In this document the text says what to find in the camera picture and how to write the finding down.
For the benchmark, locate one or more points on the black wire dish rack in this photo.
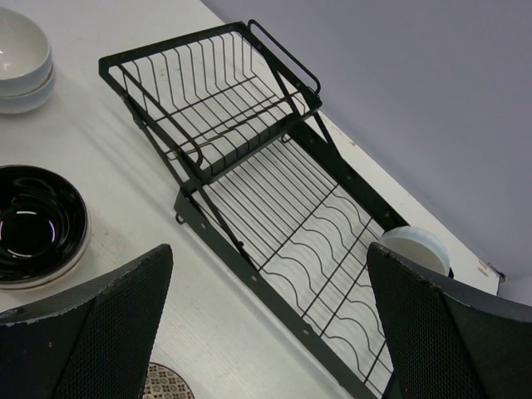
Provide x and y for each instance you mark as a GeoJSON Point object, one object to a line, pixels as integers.
{"type": "Point", "coordinates": [234, 117]}

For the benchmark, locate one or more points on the brown patterned bowl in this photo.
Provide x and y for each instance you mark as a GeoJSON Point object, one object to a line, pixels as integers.
{"type": "Point", "coordinates": [162, 382]}

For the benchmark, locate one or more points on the white bowl front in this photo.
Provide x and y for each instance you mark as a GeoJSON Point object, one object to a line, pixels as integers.
{"type": "Point", "coordinates": [30, 101]}

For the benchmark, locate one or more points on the white bowl back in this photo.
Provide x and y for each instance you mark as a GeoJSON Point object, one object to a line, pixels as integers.
{"type": "Point", "coordinates": [420, 246]}

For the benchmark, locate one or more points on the beige bowl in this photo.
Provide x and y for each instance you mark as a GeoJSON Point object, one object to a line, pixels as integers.
{"type": "Point", "coordinates": [66, 268]}

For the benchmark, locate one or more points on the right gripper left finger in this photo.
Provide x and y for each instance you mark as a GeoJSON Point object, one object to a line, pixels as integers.
{"type": "Point", "coordinates": [93, 340]}

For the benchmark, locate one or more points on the tan black bowl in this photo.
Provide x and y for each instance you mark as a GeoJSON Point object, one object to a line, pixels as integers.
{"type": "Point", "coordinates": [43, 221]}

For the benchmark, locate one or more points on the white bowl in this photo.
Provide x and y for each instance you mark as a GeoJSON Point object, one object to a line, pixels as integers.
{"type": "Point", "coordinates": [420, 246]}
{"type": "Point", "coordinates": [26, 54]}
{"type": "Point", "coordinates": [30, 101]}

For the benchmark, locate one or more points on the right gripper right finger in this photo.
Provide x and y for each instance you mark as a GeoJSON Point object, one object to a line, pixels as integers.
{"type": "Point", "coordinates": [447, 339]}

